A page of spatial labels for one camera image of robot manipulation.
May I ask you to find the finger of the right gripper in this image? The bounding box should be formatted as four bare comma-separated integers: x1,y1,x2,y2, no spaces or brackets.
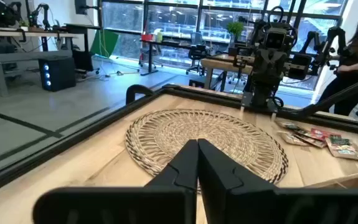
271,50,312,85
233,46,272,85

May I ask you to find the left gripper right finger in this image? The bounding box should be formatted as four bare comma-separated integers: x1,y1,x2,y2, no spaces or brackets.
198,138,358,224

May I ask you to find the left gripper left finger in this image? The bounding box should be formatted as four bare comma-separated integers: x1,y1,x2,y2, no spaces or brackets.
32,139,199,224

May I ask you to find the red strawberry tea packet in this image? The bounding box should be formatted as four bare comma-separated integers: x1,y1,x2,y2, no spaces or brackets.
309,128,342,141

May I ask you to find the wooden three-compartment tray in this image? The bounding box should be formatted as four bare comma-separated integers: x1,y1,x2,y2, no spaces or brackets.
303,167,358,189

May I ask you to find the wooden table with metal legs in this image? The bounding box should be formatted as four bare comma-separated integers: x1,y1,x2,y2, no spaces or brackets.
200,53,256,91

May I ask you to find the small potted green plant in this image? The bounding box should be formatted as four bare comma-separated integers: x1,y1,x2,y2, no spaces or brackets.
226,21,245,44

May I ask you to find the black office chair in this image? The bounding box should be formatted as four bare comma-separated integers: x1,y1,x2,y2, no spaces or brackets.
186,32,210,77

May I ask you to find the round woven straw placemat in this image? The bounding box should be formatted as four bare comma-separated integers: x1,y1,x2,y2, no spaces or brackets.
125,108,289,185

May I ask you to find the black desk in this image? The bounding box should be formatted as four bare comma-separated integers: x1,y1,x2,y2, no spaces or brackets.
139,39,198,77

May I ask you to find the green board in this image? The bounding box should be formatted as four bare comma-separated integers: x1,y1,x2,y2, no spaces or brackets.
90,29,120,59

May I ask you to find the grey-legged wooden desk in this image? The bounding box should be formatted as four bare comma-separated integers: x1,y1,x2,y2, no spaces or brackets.
0,27,78,97

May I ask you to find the black desk equipment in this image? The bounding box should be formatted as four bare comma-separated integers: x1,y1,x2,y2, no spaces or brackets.
0,1,22,29

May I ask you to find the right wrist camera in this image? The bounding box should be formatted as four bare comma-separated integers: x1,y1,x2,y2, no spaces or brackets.
264,29,288,50

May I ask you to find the black aluminium table frame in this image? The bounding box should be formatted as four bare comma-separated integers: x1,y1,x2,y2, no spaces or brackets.
0,73,358,200

